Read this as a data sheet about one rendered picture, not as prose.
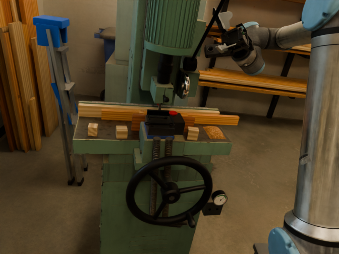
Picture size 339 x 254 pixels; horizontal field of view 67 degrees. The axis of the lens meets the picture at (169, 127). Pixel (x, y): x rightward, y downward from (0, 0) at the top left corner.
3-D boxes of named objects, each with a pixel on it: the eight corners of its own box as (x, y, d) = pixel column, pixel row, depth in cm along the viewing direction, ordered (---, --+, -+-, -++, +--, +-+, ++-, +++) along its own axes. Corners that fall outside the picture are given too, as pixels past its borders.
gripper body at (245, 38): (240, 20, 89) (252, 37, 99) (218, 30, 94) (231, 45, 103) (243, 40, 87) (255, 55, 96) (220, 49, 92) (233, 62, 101)
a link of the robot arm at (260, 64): (244, 60, 118) (245, 79, 115) (233, 48, 108) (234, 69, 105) (265, 53, 112) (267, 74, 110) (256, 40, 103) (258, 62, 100)
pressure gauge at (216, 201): (211, 209, 108) (215, 194, 104) (208, 202, 111) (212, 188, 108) (224, 208, 110) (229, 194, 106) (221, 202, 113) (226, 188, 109)
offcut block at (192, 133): (186, 139, 99) (188, 129, 97) (185, 135, 102) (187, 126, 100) (196, 140, 99) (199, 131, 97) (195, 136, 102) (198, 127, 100)
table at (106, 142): (67, 170, 82) (67, 154, 79) (78, 125, 108) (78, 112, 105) (239, 170, 96) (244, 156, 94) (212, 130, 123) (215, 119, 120)
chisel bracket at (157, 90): (153, 107, 100) (156, 86, 96) (149, 93, 112) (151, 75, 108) (172, 108, 102) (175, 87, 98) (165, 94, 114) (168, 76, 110)
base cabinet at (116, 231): (97, 291, 131) (100, 183, 98) (101, 206, 180) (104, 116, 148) (182, 282, 141) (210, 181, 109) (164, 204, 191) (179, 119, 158)
